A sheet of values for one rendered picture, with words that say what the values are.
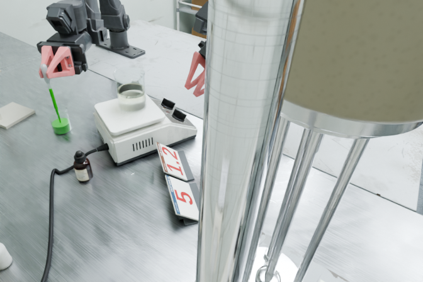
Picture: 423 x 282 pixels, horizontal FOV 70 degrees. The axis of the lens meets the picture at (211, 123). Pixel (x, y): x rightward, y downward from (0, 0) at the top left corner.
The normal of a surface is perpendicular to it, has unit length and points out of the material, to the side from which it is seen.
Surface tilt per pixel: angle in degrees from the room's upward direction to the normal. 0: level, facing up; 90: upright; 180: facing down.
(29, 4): 90
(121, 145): 90
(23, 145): 0
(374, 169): 0
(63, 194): 0
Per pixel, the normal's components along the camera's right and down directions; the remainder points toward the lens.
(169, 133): 0.56, 0.51
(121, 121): 0.05, -0.80
